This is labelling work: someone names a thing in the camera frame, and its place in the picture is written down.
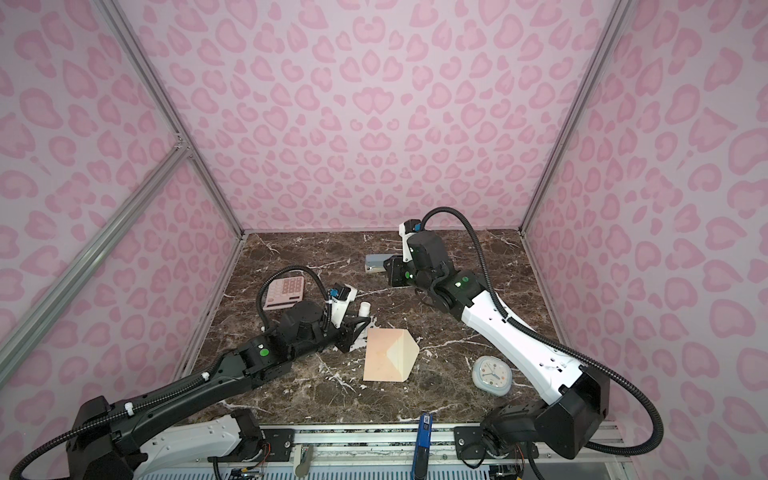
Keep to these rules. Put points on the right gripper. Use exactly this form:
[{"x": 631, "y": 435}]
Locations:
[{"x": 395, "y": 276}]

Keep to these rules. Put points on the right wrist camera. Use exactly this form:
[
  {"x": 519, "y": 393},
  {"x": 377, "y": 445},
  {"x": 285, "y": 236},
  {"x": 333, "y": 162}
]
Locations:
[{"x": 406, "y": 230}]

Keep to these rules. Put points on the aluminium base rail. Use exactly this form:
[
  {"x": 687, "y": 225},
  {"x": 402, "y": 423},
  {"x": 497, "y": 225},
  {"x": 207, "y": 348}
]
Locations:
[{"x": 362, "y": 451}]

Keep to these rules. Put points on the white glue stick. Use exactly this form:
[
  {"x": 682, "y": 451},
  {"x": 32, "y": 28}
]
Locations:
[{"x": 364, "y": 310}]

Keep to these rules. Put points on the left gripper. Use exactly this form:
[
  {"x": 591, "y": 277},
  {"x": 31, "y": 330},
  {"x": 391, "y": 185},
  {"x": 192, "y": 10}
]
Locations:
[{"x": 348, "y": 330}]

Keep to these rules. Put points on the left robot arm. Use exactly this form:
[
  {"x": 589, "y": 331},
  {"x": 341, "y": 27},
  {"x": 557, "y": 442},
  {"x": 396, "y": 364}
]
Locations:
[{"x": 110, "y": 436}]

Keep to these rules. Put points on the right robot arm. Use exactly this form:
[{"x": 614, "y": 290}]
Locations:
[{"x": 573, "y": 396}]

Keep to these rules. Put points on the blue tool on rail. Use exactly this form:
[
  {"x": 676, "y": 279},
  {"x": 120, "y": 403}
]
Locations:
[{"x": 420, "y": 462}]

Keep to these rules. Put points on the pink calculator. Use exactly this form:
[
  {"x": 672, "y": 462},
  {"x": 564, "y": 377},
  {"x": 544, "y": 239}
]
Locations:
[{"x": 283, "y": 293}]

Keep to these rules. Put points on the white alarm clock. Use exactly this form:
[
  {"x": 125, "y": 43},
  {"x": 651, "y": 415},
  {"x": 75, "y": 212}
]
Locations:
[{"x": 492, "y": 375}]

